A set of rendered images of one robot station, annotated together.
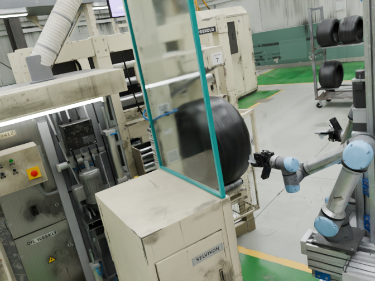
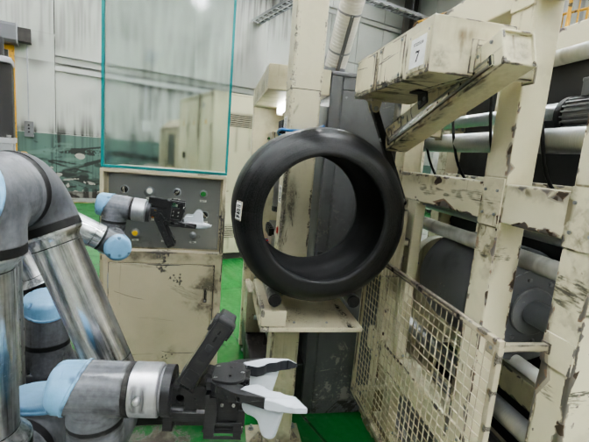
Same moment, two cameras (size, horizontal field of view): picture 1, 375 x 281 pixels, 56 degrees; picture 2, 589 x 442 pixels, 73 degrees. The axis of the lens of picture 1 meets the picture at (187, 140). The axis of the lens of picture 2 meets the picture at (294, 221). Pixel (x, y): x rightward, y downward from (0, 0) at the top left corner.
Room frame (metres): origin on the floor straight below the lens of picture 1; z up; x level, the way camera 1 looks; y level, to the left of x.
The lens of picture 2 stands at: (2.65, -1.53, 1.39)
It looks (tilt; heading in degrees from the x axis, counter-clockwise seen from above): 9 degrees down; 108
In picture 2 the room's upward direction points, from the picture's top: 5 degrees clockwise
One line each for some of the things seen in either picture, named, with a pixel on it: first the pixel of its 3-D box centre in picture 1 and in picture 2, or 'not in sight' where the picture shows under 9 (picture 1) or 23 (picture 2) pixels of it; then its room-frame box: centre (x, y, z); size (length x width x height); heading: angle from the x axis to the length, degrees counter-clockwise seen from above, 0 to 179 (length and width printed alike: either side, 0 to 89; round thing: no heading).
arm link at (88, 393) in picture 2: not in sight; (94, 389); (2.24, -1.11, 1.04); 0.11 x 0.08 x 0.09; 23
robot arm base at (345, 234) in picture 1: (337, 227); (47, 354); (1.68, -0.72, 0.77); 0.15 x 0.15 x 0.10
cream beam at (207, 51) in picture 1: (180, 64); (418, 69); (2.57, -0.05, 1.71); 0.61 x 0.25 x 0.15; 119
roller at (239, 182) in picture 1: (221, 190); (269, 284); (2.13, -0.16, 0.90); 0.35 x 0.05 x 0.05; 119
